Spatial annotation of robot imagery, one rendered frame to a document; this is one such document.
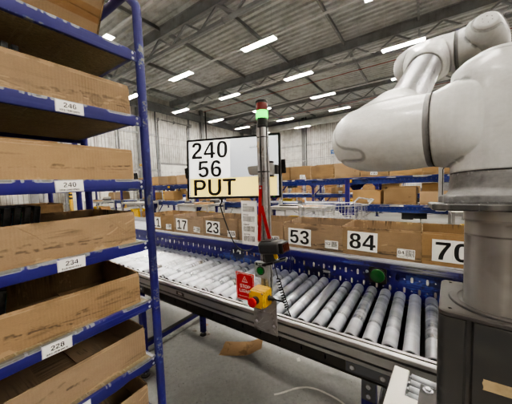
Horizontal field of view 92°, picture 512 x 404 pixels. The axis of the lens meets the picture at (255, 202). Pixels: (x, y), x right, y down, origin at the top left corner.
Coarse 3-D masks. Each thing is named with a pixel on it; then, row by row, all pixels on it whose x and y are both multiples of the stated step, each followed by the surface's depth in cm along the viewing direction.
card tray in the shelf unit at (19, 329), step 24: (96, 264) 98; (24, 288) 81; (48, 288) 86; (72, 288) 92; (96, 288) 72; (120, 288) 77; (24, 312) 59; (48, 312) 63; (72, 312) 67; (96, 312) 72; (0, 336) 56; (24, 336) 59; (48, 336) 63
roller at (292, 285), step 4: (300, 276) 150; (304, 276) 151; (296, 280) 144; (300, 280) 146; (304, 280) 150; (288, 284) 139; (292, 284) 139; (296, 284) 141; (300, 284) 145; (284, 288) 134; (288, 288) 134; (292, 288) 137; (284, 292) 130; (288, 292) 132; (276, 296) 125; (280, 296) 126; (280, 300) 125
